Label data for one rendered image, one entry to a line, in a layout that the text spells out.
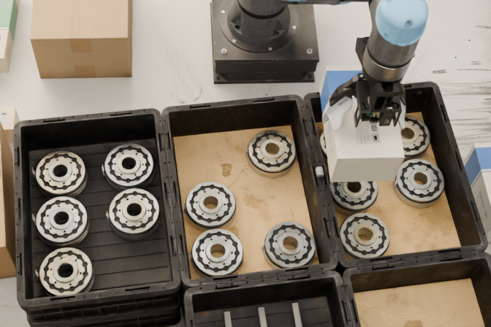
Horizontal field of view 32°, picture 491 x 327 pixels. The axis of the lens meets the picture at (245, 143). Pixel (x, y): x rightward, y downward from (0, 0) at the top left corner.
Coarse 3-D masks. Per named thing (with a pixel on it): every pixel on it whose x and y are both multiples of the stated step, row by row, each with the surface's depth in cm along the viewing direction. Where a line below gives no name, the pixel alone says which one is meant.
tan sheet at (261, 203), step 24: (192, 144) 185; (216, 144) 185; (240, 144) 185; (192, 168) 182; (216, 168) 182; (240, 168) 182; (240, 192) 180; (264, 192) 180; (288, 192) 180; (240, 216) 177; (264, 216) 177; (288, 216) 177; (192, 240) 173; (240, 240) 174; (264, 264) 172; (312, 264) 172
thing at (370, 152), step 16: (336, 80) 158; (320, 96) 167; (352, 96) 157; (352, 112) 155; (352, 128) 153; (368, 128) 153; (384, 128) 154; (336, 144) 151; (352, 144) 152; (368, 144) 152; (384, 144) 152; (400, 144) 152; (336, 160) 151; (352, 160) 151; (368, 160) 151; (384, 160) 151; (400, 160) 152; (336, 176) 156; (352, 176) 156; (368, 176) 156; (384, 176) 157
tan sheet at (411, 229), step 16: (416, 112) 192; (320, 128) 189; (432, 160) 186; (352, 192) 181; (384, 192) 182; (384, 208) 180; (400, 208) 180; (416, 208) 180; (432, 208) 180; (448, 208) 181; (400, 224) 178; (416, 224) 178; (432, 224) 178; (448, 224) 179; (368, 240) 176; (400, 240) 176; (416, 240) 176; (432, 240) 177; (448, 240) 177
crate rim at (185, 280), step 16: (272, 96) 180; (288, 96) 180; (176, 112) 177; (304, 112) 179; (304, 128) 178; (176, 192) 168; (320, 192) 169; (176, 208) 166; (320, 208) 168; (176, 224) 164; (336, 256) 163; (256, 272) 160; (272, 272) 160; (288, 272) 160; (304, 272) 161
